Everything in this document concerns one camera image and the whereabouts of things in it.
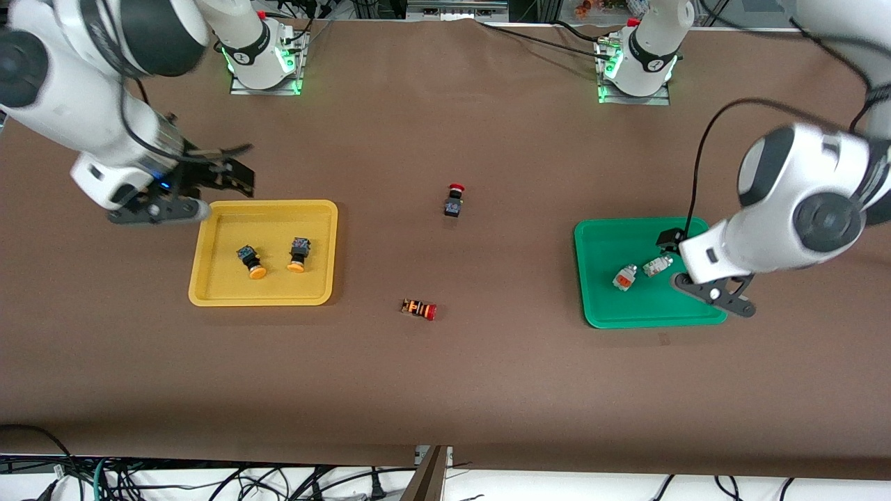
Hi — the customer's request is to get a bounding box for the black cable across table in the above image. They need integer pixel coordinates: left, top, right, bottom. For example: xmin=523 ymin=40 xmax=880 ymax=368
xmin=475 ymin=19 xmax=606 ymax=63

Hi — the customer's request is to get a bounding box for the dark table leg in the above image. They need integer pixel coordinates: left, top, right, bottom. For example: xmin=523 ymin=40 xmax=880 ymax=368
xmin=400 ymin=445 xmax=451 ymax=501

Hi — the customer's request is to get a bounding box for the green floor cable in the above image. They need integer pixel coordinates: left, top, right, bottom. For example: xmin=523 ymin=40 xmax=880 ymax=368
xmin=93 ymin=456 xmax=113 ymax=501

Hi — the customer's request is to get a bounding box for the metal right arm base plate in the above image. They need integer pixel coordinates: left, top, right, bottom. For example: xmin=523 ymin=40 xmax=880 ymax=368
xmin=230 ymin=70 xmax=305 ymax=96

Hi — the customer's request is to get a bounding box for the black floor cable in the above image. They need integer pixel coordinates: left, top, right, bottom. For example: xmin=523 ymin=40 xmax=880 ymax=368
xmin=0 ymin=423 xmax=81 ymax=501

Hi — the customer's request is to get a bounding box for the yellow mushroom push button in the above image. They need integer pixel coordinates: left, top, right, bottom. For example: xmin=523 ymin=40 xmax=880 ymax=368
xmin=286 ymin=237 xmax=311 ymax=273
xmin=235 ymin=245 xmax=268 ymax=280

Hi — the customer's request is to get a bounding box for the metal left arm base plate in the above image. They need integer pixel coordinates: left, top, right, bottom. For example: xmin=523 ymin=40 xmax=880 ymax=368
xmin=597 ymin=83 xmax=671 ymax=106

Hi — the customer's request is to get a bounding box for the grey background box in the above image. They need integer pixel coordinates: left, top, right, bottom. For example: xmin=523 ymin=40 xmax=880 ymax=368
xmin=406 ymin=0 xmax=510 ymax=23

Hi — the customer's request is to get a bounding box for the green plastic tray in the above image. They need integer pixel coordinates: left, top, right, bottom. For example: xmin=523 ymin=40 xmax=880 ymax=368
xmin=574 ymin=216 xmax=730 ymax=329

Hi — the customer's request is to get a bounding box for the yellow plastic tray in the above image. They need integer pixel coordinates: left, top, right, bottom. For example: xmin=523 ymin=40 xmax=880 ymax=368
xmin=188 ymin=200 xmax=339 ymax=308

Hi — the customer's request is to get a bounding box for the brown table cover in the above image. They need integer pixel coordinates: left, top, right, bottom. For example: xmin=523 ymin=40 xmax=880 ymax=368
xmin=0 ymin=13 xmax=891 ymax=481

